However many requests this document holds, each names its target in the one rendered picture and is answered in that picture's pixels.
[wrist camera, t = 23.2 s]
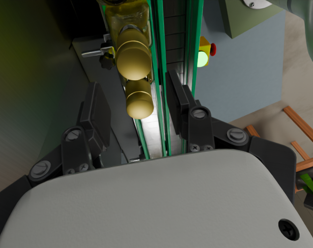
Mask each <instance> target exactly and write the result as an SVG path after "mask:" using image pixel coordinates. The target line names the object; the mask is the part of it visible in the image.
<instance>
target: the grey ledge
mask: <svg viewBox="0 0 313 248"><path fill-rule="evenodd" d="M101 43H105V40H104V37H103V34H97V35H91V36H85V37H78V38H74V39H73V41H72V45H73V47H74V49H75V52H76V54H77V56H78V58H79V60H80V62H81V64H82V66H83V69H84V71H85V73H86V75H87V77H88V79H89V81H90V82H97V83H100V85H101V87H102V89H103V92H104V94H105V97H106V99H107V102H108V104H109V106H110V109H111V128H112V130H113V132H114V134H115V136H116V139H117V141H118V143H119V145H120V147H121V149H122V155H123V157H124V159H125V161H126V163H131V162H130V160H129V159H133V158H138V157H139V155H140V154H141V152H140V149H139V145H138V143H139V142H140V140H139V137H138V134H137V130H136V127H135V123H134V120H133V118H132V117H130V116H129V115H128V114H127V111H126V93H125V90H124V87H123V85H122V83H121V80H120V77H119V73H118V70H117V67H116V65H115V66H114V67H112V68H111V70H108V69H106V68H102V67H101V63H100V62H99V59H100V56H101V55H99V56H93V57H87V58H84V57H83V56H82V52H83V51H90V50H96V49H100V47H101ZM138 161H139V160H138ZM133 162H134V161H133ZM135 162H137V161H135Z"/></svg>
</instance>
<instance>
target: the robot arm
mask: <svg viewBox="0 0 313 248"><path fill-rule="evenodd" d="M242 1H243V2H244V3H245V5H246V6H248V7H249V8H251V9H262V8H266V7H268V6H270V5H272V4H274V5H276V6H278V7H280V8H282V9H284V10H286V11H288V12H290V13H292V14H294V15H296V16H298V17H300V18H302V19H303V20H304V24H305V36H306V45H307V50H308V53H309V56H310V58H311V60H312V61H313V0H242ZM165 78H166V96H167V105H168V108H169V112H170V115H171V119H172V123H173V127H174V130H175V134H176V135H179V138H180V139H181V138H183V139H185V140H186V153H185V154H179V155H171V156H166V157H160V158H154V159H148V160H142V161H137V162H131V163H126V164H120V165H115V166H109V167H103V163H102V159H101V155H100V154H101V153H102V152H106V151H107V147H109V146H110V131H111V109H110V106H109V104H108V102H107V99H106V97H105V94H104V92H103V89H102V87H101V85H100V83H97V82H90V83H88V86H87V91H86V95H85V100H84V101H82V102H81V105H80V109H79V113H78V117H77V121H76V125H75V126H72V127H70V128H68V129H66V130H65V131H64V132H63V134H62V135H61V144H59V145H58V146H57V147H56V148H54V149H53V150H52V151H51V152H49V153H48V154H47V155H46V156H44V157H43V158H42V159H41V160H39V161H38V162H37V163H36V164H35V165H34V166H33V167H32V168H31V169H30V172H29V174H28V175H23V176H22V177H21V178H19V179H18V180H16V181H15V182H14V183H12V184H11V185H9V186H8V187H6V188H5V189H3V190H2V191H1V192H0V248H313V237H312V236H311V234H310V232H309V231H308V229H307V227H306V226H305V224H304V223H303V221H302V219H301V218H300V216H299V214H298V213H297V211H296V210H295V208H294V202H295V180H296V159H297V157H296V153H295V152H294V151H293V150H292V149H291V148H289V147H287V146H285V145H282V144H279V143H276V142H273V141H269V140H266V139H263V138H260V137H257V136H254V135H253V136H252V137H251V136H248V134H247V133H246V132H245V131H244V130H242V129H240V128H238V127H236V126H233V125H231V124H228V123H226V122H223V121H221V120H219V119H216V118H214V117H212V116H211V112H210V110H209V109H208V108H206V107H204V106H200V105H197V103H196V101H195V99H194V97H193V95H192V93H191V91H190V88H189V86H188V85H182V84H181V82H180V80H179V77H178V75H177V73H176V70H175V69H171V70H168V72H165Z"/></svg>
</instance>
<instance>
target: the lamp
mask: <svg viewBox="0 0 313 248"><path fill-rule="evenodd" d="M207 60H208V57H207V55H206V53H205V52H204V51H201V50H200V51H199V56H198V67H201V66H204V65H205V64H206V63H207Z"/></svg>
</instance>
